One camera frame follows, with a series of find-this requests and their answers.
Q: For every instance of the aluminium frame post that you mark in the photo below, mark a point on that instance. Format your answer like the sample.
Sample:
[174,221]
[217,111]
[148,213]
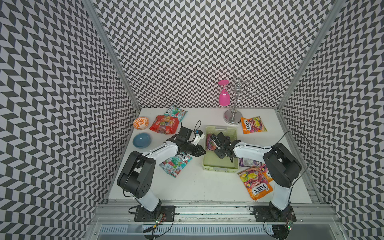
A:
[93,15]
[321,35]

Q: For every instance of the pink plastic wine glass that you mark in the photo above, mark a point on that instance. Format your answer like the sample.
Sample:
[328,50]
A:
[224,97]

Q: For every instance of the blue small bowl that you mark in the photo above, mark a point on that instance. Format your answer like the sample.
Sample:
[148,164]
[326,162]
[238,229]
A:
[142,140]

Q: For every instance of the green perforated plastic basket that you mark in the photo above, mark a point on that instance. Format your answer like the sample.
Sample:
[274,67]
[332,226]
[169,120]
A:
[211,162]

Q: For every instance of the purple Fox's berries candy bag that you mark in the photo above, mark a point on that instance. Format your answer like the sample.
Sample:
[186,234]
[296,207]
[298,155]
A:
[210,143]

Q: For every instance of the orange Fox's candy bag near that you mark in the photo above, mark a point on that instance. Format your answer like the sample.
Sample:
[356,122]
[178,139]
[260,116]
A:
[255,182]

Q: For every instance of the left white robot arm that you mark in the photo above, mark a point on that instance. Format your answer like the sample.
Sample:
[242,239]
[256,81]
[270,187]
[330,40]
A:
[137,174]

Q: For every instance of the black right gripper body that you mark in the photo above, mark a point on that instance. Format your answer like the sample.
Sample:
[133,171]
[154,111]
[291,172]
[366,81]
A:
[219,152]

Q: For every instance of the orange Fox's candy bag far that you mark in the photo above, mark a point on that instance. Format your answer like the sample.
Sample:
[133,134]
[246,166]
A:
[253,125]

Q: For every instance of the red cocoaland candy bag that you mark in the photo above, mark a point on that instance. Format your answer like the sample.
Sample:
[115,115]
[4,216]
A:
[164,124]

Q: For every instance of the purple candy bag back side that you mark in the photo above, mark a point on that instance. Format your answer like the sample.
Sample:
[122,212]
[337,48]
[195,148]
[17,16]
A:
[245,162]

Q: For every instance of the aluminium frame post right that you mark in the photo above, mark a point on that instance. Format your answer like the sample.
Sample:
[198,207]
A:
[321,35]

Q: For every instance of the aluminium front rail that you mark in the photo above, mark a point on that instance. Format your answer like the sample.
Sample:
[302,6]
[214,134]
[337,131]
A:
[219,221]

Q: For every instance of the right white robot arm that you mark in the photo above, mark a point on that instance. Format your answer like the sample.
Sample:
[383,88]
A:
[282,165]

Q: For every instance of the orange fox's candy bag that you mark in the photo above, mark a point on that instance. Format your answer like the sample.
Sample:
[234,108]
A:
[264,169]
[253,125]
[255,182]

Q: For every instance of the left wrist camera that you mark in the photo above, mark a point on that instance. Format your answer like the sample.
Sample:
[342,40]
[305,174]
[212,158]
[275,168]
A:
[198,135]

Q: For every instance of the teal Fox's mint candy bag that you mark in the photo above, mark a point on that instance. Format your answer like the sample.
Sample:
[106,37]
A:
[174,165]

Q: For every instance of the teal mint candy bag far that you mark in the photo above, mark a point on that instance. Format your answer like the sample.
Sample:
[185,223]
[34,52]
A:
[175,112]

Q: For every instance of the aluminium frame post left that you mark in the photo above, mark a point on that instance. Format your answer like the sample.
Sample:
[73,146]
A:
[93,15]

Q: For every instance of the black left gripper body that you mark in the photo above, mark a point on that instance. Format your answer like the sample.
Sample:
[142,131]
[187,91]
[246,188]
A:
[189,148]

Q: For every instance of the orange Fox's candy bag middle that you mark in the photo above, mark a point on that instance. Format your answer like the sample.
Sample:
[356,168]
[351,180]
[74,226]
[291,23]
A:
[264,169]

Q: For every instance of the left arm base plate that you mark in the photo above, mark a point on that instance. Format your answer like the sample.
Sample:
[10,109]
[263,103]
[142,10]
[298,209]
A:
[143,215]

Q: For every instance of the orange patterned small bowl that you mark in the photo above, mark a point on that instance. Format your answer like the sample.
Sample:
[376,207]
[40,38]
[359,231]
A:
[141,123]

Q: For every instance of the chrome glass holder stand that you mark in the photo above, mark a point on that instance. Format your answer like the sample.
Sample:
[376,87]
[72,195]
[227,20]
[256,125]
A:
[233,115]

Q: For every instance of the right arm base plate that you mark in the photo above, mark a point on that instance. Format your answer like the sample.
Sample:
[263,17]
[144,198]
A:
[272,214]

